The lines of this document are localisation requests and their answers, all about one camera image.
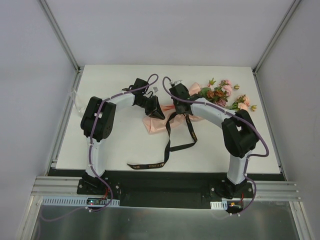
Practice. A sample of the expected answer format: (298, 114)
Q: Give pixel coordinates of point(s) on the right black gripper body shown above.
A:
(180, 109)

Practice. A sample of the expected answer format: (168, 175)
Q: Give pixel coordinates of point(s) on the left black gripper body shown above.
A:
(152, 105)

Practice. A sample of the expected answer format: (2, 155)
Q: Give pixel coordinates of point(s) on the pink wrapping paper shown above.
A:
(154, 125)

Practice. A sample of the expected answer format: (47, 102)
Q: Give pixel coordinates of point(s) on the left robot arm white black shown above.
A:
(98, 120)

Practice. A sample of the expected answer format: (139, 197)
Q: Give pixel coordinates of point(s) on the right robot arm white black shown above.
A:
(239, 138)

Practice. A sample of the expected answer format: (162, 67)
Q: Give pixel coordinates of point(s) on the clear glass vase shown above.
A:
(77, 101)

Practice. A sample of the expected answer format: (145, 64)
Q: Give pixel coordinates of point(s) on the artificial flower bouquet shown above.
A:
(221, 94)

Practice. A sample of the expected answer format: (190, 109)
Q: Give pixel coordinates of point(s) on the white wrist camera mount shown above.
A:
(176, 82)

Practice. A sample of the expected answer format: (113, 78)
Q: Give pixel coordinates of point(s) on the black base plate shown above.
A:
(175, 190)

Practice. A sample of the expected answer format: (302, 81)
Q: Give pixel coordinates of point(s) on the right white cable duct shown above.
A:
(219, 205)

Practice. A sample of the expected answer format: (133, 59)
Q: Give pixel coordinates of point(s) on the white cable duct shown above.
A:
(79, 201)
(219, 205)

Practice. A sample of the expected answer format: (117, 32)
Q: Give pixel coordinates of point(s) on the left aluminium corner post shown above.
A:
(59, 34)

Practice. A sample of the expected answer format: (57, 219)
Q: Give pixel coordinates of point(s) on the aluminium corner post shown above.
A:
(277, 34)
(59, 34)

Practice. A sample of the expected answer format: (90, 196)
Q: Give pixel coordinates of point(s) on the right aluminium corner post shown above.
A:
(277, 34)

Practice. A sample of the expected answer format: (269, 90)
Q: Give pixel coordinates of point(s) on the aluminium front rail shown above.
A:
(285, 191)

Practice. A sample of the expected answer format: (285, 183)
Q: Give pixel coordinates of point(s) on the left white cable duct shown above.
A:
(79, 201)

